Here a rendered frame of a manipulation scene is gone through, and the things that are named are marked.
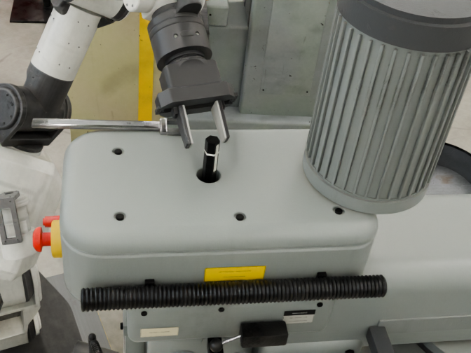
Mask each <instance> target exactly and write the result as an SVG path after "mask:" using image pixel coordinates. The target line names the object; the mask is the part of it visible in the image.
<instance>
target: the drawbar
mask: <svg viewBox="0 0 471 353"><path fill-rule="evenodd" d="M219 144H220V140H219V138H218V137H216V136H211V135H210V136H209V137H207V138H206V139H205V151H206V153H208V154H212V155H214V154H215V153H216V146H217V145H219ZM206 153H205V152H204V158H203V172H202V180H201V181H202V182H205V183H214V182H215V181H216V174H217V168H216V171H214V160H215V156H210V155H206ZM218 155H219V154H218ZM217 162H218V156H217Z"/></svg>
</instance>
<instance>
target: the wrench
mask: <svg viewBox="0 0 471 353"><path fill-rule="evenodd" d="M167 125H177V121H176V118H160V122H159V121H140V120H86V119H59V118H33V120H32V128H51V129H82V130H140V131H159V130H160V134H164V135H166V134H168V135H172V136H181V135H180V131H179V128H168V127H167Z"/></svg>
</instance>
